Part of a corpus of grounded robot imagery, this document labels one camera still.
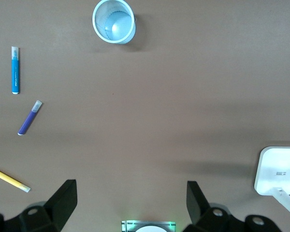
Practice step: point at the purple marker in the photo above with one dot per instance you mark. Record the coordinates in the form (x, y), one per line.
(27, 119)

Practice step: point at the light blue mesh cup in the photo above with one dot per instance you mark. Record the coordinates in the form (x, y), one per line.
(116, 26)

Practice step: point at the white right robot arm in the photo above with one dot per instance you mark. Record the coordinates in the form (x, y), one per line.
(151, 229)

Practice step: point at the yellow marker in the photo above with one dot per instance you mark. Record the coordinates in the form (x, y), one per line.
(7, 179)

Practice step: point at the blue marker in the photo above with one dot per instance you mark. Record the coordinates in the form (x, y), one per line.
(16, 72)

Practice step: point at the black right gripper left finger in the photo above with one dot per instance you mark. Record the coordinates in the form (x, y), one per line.
(62, 203)

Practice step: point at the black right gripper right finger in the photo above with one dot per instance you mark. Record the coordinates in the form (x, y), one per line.
(195, 205)

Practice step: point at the white desk lamp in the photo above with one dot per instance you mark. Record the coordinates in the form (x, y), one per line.
(278, 169)

